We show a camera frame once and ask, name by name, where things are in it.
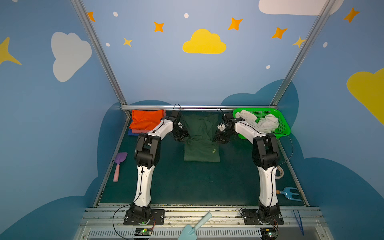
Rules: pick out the dark green t shirt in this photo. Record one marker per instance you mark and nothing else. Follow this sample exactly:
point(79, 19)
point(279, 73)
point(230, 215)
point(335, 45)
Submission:
point(200, 145)

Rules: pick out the aluminium left frame post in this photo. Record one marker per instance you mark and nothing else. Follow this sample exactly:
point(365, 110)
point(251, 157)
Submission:
point(88, 26)

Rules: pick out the white t shirt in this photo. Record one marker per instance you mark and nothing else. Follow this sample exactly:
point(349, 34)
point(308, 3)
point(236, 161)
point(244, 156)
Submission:
point(265, 125)

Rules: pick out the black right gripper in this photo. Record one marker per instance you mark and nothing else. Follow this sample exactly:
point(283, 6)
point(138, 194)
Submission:
point(221, 136)

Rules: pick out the left green circuit board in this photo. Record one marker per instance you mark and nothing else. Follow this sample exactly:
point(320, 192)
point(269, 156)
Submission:
point(143, 232)

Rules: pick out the green circuit board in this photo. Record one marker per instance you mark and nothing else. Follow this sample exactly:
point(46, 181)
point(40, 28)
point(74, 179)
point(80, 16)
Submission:
point(268, 234)
point(143, 232)

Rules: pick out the aluminium right frame post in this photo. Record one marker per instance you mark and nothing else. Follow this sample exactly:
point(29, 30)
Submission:
point(311, 38)

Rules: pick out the wooden handled blue tool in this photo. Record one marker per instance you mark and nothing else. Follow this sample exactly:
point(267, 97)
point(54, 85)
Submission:
point(290, 194)

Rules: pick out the pink folded t shirt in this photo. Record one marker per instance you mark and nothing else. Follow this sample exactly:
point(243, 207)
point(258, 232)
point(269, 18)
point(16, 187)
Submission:
point(141, 131)

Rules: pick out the purple toy shovel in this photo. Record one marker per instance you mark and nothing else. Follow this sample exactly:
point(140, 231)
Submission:
point(120, 158)

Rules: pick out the aluminium back frame rail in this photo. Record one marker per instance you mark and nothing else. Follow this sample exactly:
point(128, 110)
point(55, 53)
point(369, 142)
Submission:
point(189, 108)

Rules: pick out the teal toy trowel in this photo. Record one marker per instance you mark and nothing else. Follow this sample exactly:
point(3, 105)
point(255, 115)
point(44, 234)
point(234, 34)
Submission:
point(190, 233)

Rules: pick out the aluminium left floor rail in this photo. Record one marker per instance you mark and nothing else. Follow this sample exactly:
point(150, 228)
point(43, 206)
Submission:
point(109, 142)

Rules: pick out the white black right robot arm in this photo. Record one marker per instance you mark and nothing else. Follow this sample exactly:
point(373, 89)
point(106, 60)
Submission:
point(265, 155)

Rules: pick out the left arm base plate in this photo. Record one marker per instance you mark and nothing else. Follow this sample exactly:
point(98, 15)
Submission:
point(144, 217)

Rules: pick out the white tape roll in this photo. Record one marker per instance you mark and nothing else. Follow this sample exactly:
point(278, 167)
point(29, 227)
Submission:
point(279, 172)

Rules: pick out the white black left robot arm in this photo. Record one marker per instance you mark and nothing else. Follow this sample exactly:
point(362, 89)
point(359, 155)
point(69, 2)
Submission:
point(147, 156)

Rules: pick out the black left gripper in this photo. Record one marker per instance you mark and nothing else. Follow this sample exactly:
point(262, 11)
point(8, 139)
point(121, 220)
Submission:
point(181, 133)

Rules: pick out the blue folded t shirt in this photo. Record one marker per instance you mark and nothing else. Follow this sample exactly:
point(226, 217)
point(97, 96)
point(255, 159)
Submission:
point(135, 132)

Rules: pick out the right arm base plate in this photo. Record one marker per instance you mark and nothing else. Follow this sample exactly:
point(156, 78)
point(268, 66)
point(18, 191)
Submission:
point(268, 216)

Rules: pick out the aluminium right floor rail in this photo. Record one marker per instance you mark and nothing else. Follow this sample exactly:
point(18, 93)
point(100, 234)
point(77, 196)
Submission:
point(295, 178)

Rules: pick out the aluminium floor rail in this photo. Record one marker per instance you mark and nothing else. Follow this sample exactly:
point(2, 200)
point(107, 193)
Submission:
point(295, 178)
point(109, 142)

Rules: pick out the right green circuit board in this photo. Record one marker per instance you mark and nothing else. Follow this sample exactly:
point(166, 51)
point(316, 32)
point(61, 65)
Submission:
point(268, 234)

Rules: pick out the aluminium frame post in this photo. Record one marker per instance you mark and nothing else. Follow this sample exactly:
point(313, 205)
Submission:
point(88, 26)
point(311, 38)

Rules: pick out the green plastic basket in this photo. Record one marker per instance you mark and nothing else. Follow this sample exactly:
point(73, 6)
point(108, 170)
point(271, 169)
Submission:
point(283, 128)

